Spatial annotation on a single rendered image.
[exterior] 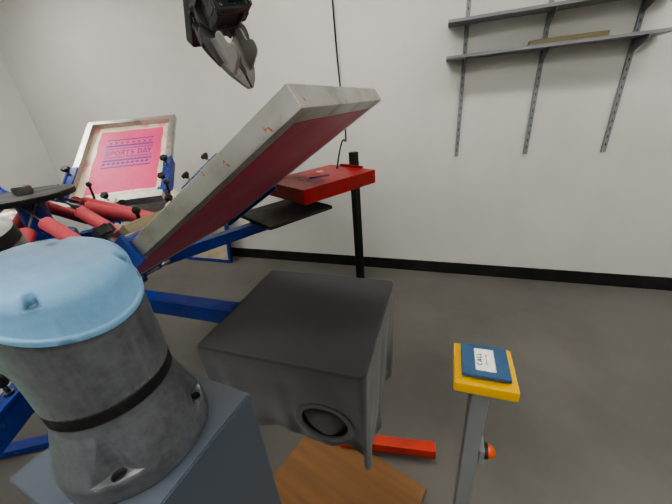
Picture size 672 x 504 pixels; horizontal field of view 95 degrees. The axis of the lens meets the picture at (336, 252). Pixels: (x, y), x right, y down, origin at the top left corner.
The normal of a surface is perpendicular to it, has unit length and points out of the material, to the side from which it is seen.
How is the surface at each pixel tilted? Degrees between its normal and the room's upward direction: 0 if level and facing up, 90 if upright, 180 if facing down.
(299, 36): 90
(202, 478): 90
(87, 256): 7
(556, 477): 0
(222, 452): 90
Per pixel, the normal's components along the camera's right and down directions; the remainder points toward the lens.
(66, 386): 0.32, 0.39
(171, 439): 0.83, -0.15
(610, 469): -0.08, -0.90
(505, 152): -0.31, 0.44
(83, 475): -0.04, 0.14
